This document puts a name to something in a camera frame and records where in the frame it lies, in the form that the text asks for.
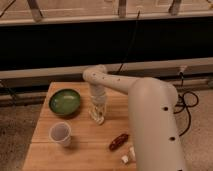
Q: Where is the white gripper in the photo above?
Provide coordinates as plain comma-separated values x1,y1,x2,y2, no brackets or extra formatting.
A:
89,84,107,106

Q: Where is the white sponge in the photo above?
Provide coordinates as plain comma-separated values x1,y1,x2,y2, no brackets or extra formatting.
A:
89,104,106,125

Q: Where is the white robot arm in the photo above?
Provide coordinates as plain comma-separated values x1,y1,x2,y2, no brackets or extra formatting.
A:
83,65,188,171

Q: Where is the green bowl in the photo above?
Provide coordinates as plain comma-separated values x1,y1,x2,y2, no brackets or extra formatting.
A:
49,89,81,117

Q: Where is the brown sausage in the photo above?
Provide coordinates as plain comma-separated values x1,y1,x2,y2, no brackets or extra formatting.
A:
109,133,129,151

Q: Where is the clear plastic cup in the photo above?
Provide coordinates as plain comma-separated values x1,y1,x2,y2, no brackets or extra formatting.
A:
49,122,71,147

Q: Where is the white plastic bottle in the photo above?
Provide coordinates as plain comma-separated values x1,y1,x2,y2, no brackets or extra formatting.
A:
121,147,136,164

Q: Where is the black cable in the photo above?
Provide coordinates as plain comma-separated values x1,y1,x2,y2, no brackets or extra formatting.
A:
114,9,141,75

